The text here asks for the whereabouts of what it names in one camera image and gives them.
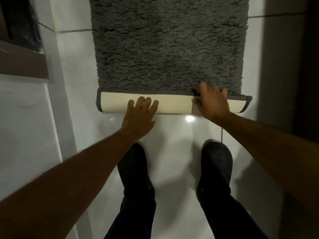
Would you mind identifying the person's right black shoe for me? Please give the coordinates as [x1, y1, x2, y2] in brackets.
[196, 139, 234, 205]

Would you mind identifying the person's dark trouser leg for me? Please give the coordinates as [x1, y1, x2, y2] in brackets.
[199, 194, 270, 239]
[103, 194, 157, 239]

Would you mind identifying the dark fuzzy mat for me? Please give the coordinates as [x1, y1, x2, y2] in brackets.
[0, 0, 43, 53]

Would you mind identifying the person's left dark trouser leg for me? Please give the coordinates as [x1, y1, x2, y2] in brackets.
[103, 194, 157, 239]

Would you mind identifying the brown door threshold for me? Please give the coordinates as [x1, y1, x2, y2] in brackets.
[0, 40, 49, 80]

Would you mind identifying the person's right dark trouser leg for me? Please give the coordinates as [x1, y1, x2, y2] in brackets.
[199, 194, 270, 239]

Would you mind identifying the grey shaggy rug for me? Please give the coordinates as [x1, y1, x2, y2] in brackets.
[89, 0, 253, 115]

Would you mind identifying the person's black shoe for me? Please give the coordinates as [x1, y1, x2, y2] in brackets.
[196, 139, 234, 205]
[117, 143, 156, 200]

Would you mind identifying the person's left forearm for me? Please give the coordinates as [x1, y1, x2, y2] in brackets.
[0, 128, 140, 239]

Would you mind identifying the person's right hand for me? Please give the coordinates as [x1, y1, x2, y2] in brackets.
[192, 81, 231, 124]

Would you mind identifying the person's left black shoe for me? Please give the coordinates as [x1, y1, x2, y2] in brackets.
[117, 143, 156, 200]

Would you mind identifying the person's right forearm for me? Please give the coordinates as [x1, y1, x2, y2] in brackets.
[215, 112, 319, 218]

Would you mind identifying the person's left hand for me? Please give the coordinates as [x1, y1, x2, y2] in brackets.
[120, 96, 159, 141]

